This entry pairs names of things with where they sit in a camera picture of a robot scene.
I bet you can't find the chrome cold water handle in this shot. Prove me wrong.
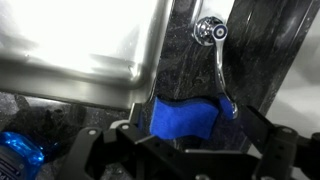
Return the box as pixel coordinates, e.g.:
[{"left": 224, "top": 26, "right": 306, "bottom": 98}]
[{"left": 193, "top": 15, "right": 240, "bottom": 121}]

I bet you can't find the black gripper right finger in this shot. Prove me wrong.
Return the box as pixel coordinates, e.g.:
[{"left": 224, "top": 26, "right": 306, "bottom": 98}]
[{"left": 239, "top": 105, "right": 320, "bottom": 180}]

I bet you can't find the blue sponge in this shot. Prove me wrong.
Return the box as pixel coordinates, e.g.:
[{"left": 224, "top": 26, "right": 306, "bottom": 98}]
[{"left": 137, "top": 94, "right": 235, "bottom": 141}]

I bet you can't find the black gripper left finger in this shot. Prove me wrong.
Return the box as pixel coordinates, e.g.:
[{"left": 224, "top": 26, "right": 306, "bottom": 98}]
[{"left": 63, "top": 102, "right": 215, "bottom": 180}]

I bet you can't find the stainless steel sink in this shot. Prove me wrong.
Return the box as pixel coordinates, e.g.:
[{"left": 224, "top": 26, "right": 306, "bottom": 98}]
[{"left": 0, "top": 0, "right": 175, "bottom": 112}]

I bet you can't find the large blue dish soap bottle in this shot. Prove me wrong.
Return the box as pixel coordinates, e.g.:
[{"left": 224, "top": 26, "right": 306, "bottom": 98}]
[{"left": 0, "top": 131, "right": 46, "bottom": 180}]

